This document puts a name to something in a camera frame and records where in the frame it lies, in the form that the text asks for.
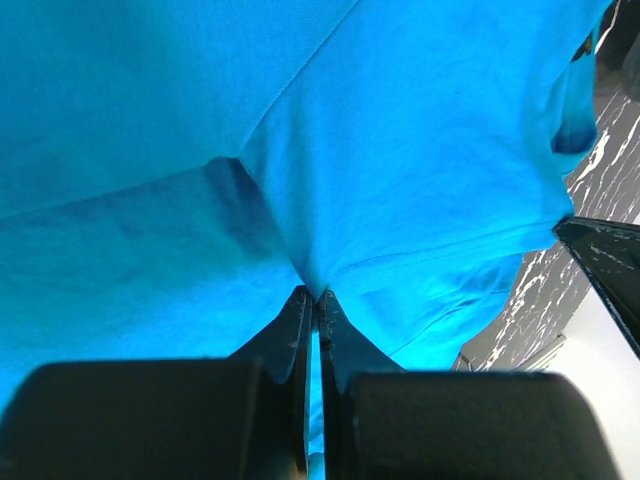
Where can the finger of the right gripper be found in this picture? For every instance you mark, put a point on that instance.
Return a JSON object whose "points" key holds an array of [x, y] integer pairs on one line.
{"points": [[608, 254]]}

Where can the blue t shirt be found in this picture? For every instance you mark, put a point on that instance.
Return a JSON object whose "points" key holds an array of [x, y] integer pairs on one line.
{"points": [[172, 170]]}

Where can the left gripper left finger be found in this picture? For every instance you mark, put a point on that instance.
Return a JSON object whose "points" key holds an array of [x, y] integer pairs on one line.
{"points": [[276, 442]]}

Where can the black marbled table mat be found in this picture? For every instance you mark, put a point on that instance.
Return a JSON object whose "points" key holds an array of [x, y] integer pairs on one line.
{"points": [[550, 285]]}

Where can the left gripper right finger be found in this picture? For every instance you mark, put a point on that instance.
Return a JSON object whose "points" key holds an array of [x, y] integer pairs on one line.
{"points": [[345, 354]]}

